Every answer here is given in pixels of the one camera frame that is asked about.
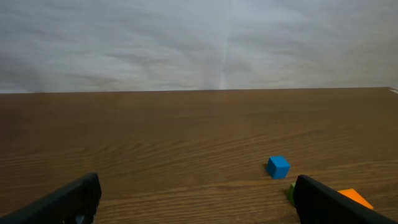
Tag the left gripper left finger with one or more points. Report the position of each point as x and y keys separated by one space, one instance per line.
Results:
x=62 y=202

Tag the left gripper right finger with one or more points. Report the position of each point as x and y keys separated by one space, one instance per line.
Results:
x=323 y=205

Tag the orange cube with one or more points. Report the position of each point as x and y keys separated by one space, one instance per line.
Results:
x=354 y=196

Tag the green cube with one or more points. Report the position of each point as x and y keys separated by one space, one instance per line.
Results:
x=291 y=194

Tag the blue cube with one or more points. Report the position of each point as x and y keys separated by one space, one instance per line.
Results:
x=278 y=167

